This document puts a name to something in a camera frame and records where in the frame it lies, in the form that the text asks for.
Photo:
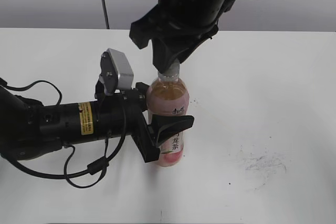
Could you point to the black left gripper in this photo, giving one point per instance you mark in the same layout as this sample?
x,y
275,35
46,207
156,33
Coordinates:
x,y
120,114

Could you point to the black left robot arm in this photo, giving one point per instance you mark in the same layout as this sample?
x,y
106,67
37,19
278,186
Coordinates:
x,y
30,129

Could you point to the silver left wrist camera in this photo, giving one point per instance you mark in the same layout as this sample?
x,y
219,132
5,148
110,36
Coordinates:
x,y
116,72

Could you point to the peach oolong tea bottle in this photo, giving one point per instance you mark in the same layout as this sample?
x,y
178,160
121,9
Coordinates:
x,y
168,96

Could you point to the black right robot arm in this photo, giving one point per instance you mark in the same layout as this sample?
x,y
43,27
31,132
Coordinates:
x,y
195,13

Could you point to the white bottle cap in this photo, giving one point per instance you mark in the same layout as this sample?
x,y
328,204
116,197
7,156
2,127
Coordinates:
x,y
172,72

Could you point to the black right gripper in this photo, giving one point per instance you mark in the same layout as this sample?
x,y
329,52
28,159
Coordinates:
x,y
160,27

